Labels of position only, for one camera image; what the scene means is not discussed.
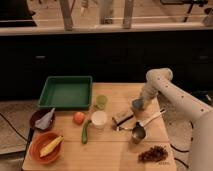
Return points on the grey crumpled cloth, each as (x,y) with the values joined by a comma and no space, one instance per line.
(45,121)

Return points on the wooden brush with black handle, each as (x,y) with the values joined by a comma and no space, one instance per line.
(122,117)

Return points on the yellow corn cob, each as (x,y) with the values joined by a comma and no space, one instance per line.
(46,150)

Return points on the orange tomato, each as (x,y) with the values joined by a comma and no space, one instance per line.
(78,118)

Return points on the orange bowl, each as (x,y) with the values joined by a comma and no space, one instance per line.
(39,142)

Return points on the small green cup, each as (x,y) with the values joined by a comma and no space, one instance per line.
(101,102)

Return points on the green plastic tray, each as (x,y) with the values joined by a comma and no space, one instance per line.
(67,93)

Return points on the brown dried pile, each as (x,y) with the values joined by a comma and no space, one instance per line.
(154,154)

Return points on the dark brown bowl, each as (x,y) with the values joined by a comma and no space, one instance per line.
(38,115)

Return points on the blue sponge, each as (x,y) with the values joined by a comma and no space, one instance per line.
(138,104)

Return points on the white cup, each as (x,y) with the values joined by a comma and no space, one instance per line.
(99,119)

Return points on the green cucumber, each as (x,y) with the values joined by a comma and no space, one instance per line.
(84,137)

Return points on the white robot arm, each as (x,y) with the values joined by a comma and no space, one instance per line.
(198,112)

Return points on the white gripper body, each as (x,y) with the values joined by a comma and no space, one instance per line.
(148,94)

